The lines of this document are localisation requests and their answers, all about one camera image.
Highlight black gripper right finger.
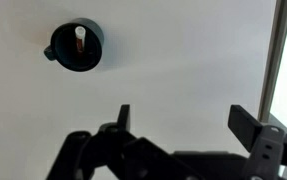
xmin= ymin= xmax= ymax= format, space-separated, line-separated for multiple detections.
xmin=227 ymin=104 xmax=287 ymax=180

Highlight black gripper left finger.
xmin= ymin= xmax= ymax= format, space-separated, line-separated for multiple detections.
xmin=46 ymin=104 xmax=197 ymax=180

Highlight dark teal cup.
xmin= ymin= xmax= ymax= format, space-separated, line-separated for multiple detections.
xmin=43 ymin=17 xmax=105 ymax=73

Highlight white and red marker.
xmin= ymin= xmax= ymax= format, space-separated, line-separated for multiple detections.
xmin=74 ymin=25 xmax=86 ymax=58

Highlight grey window frame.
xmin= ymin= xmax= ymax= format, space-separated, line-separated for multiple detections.
xmin=258 ymin=0 xmax=287 ymax=123

